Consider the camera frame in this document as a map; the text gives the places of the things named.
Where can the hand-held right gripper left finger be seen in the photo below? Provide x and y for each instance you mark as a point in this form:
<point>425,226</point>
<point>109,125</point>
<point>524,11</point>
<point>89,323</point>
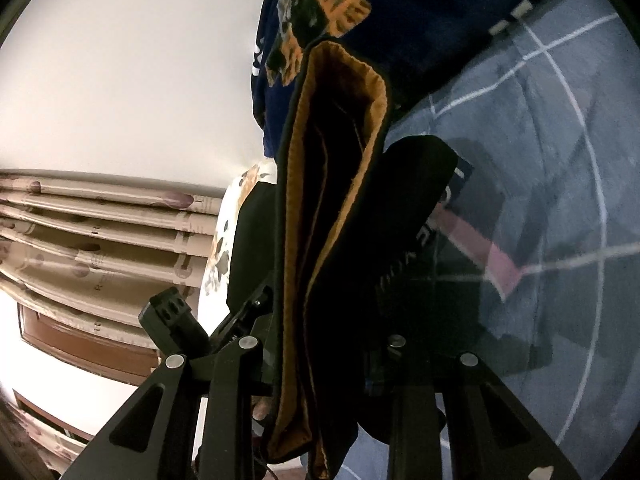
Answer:
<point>230,385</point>

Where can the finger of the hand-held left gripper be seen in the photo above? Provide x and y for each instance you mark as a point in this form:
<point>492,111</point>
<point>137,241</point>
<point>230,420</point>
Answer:
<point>247,310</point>

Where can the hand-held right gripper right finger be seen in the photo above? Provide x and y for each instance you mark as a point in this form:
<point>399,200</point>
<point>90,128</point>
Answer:
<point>415,410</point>

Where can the black pants with orange lining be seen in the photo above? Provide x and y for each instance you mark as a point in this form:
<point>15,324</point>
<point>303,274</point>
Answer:
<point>300,210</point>

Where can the white floral quilt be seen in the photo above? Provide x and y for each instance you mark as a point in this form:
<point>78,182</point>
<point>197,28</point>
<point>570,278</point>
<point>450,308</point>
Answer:
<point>220,245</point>

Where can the blue lined bedsheet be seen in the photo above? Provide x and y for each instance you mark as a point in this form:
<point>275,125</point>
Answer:
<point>550,160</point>

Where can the navy floral blanket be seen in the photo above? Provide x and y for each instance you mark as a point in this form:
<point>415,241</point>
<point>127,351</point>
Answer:
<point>425,20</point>

